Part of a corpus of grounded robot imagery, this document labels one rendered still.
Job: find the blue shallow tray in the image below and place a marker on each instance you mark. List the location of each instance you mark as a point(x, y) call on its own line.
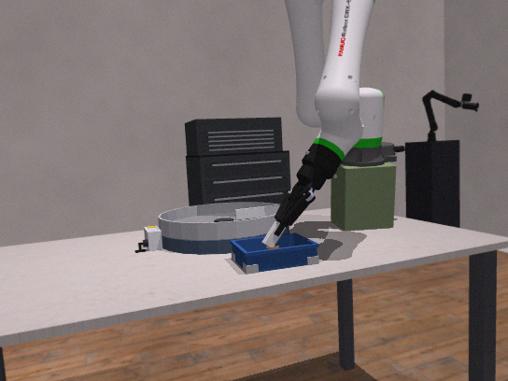
point(294, 250)

